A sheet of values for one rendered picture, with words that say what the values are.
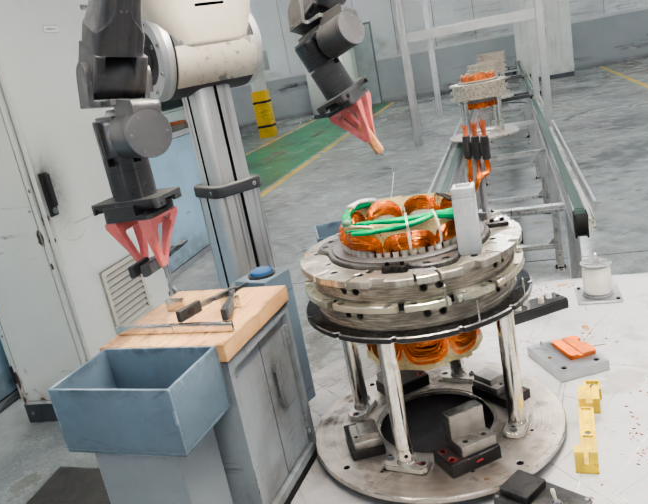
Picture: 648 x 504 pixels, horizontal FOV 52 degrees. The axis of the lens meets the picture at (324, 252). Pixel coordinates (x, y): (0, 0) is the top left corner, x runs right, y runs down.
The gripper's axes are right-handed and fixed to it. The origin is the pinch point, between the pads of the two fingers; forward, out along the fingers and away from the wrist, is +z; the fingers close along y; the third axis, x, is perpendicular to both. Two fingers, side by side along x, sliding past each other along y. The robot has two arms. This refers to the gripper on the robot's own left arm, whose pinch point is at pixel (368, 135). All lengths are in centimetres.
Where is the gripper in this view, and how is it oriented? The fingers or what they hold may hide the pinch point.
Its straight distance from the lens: 121.2
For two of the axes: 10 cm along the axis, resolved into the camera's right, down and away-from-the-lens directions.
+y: 4.2, -5.2, 7.5
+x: -7.2, 3.1, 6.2
